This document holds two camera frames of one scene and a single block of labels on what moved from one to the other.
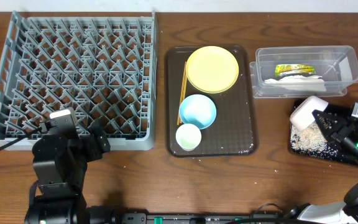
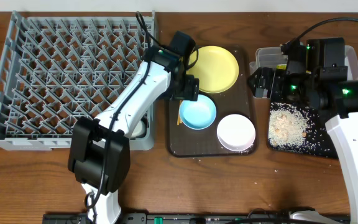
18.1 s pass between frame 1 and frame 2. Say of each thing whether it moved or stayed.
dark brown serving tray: stayed
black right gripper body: moved
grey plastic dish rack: stayed
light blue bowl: stayed
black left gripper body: moved
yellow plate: stayed
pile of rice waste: moved
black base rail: stayed
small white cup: moved
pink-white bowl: moved
